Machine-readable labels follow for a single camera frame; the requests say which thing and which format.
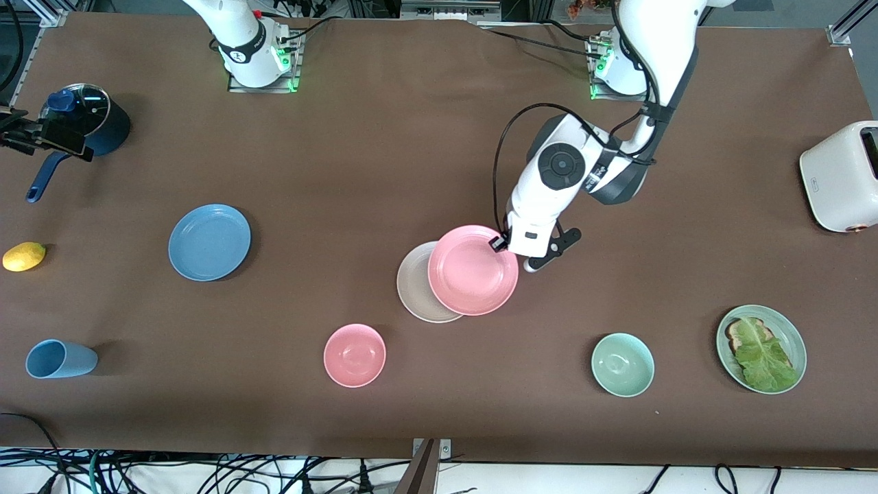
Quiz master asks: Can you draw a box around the green lettuce leaf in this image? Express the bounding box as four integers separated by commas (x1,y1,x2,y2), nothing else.
734,318,800,393

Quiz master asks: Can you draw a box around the aluminium frame profile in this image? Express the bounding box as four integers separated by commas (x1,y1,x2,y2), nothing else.
24,0,71,28
827,0,878,47

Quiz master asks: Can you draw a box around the dark stand bar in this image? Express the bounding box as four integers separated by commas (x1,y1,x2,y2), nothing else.
393,439,440,494

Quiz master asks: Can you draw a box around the toasted bread slice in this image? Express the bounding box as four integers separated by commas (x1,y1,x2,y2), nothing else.
725,317,796,375

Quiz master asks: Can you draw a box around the blue cup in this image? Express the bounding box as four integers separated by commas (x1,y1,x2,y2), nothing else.
25,339,99,379

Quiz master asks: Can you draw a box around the beige plate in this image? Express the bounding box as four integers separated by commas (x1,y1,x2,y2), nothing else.
396,242,467,324

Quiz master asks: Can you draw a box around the grey metal rail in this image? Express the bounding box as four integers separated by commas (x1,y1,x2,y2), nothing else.
400,0,503,23

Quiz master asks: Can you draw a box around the dark blue pot with handle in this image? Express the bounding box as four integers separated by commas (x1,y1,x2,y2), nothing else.
26,82,131,203

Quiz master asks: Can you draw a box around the mint green plate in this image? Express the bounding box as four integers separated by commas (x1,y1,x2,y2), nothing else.
715,305,807,395

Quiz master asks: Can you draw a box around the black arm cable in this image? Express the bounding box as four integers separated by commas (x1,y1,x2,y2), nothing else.
0,0,25,93
492,103,661,235

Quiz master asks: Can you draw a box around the mint green bowl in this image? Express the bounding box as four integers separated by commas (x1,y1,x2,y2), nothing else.
591,333,655,398

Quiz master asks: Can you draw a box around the pink bowl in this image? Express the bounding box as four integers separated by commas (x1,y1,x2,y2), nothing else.
323,323,387,388

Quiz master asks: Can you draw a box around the blue plate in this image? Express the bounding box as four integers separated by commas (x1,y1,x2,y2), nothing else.
168,204,252,282

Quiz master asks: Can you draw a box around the brown table cloth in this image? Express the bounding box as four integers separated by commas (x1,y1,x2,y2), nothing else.
0,10,878,469

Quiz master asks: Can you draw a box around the pink plate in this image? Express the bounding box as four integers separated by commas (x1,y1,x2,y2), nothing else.
427,224,520,316

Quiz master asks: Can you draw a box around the orange brown background item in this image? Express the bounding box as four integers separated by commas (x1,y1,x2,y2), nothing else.
567,0,618,19

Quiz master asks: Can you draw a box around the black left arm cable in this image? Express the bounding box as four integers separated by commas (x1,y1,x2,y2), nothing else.
492,103,661,235

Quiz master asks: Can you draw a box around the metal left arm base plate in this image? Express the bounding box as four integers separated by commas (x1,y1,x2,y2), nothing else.
588,38,652,102

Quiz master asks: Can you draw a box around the white toaster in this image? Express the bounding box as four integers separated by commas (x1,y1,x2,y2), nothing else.
800,121,878,234

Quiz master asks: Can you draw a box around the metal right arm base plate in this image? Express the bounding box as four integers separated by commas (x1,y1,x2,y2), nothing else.
228,31,303,94

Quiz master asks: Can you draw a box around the yellow lemon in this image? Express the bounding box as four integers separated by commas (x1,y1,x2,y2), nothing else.
2,242,47,272

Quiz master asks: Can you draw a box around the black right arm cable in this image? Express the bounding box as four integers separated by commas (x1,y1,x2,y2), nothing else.
0,0,25,93

